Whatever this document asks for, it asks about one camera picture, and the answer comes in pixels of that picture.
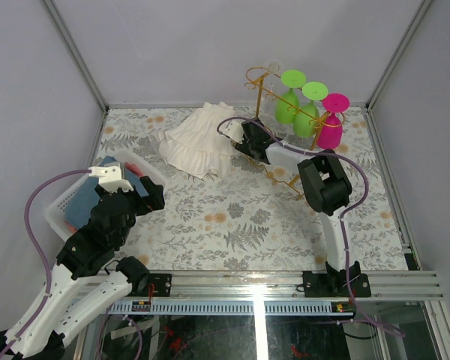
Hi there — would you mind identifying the clear wine glass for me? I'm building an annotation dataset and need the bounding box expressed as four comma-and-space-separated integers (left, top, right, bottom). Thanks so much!
261, 59, 284, 113
161, 164, 179, 179

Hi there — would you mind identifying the green plastic wine glass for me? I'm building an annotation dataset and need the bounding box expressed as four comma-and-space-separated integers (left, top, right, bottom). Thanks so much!
292, 82, 329, 138
274, 69, 307, 125

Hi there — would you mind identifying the gold wire wine glass rack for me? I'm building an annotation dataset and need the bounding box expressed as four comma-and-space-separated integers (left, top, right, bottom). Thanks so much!
243, 66, 347, 200

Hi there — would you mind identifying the magenta plastic wine glass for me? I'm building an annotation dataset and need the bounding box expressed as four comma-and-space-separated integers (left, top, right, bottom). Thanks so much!
316, 93, 350, 149

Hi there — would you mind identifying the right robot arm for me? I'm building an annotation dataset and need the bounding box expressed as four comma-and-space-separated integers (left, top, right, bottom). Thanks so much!
231, 121, 354, 296

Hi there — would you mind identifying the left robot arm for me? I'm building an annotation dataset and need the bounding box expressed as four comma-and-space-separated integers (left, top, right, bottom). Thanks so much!
0, 176, 165, 359

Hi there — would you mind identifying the blue folded towel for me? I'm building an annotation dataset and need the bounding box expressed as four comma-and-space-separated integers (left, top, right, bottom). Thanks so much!
64, 167, 147, 232

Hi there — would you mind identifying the red item in basket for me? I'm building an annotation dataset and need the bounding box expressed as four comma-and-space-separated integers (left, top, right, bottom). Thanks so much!
125, 162, 143, 178

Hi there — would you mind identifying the white plastic basket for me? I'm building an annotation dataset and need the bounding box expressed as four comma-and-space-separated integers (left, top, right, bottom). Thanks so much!
45, 148, 169, 242

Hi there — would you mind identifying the white pleated cloth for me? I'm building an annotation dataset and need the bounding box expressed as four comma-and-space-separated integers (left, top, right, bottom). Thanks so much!
153, 102, 237, 179

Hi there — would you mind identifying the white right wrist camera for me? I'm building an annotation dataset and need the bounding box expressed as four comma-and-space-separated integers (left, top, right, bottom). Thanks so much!
220, 120, 244, 143

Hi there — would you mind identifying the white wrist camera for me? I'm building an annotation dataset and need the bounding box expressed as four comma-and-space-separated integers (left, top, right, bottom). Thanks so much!
88, 161, 134, 193
220, 120, 244, 143

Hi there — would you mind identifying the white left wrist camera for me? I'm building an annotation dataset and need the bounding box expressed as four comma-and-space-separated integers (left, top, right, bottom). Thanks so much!
88, 161, 134, 193

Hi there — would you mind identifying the aluminium front rail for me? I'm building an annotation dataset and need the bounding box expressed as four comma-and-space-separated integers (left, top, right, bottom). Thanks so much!
109, 271, 443, 317

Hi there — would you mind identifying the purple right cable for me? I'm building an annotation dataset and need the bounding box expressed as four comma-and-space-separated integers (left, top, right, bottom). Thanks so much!
216, 116, 406, 338

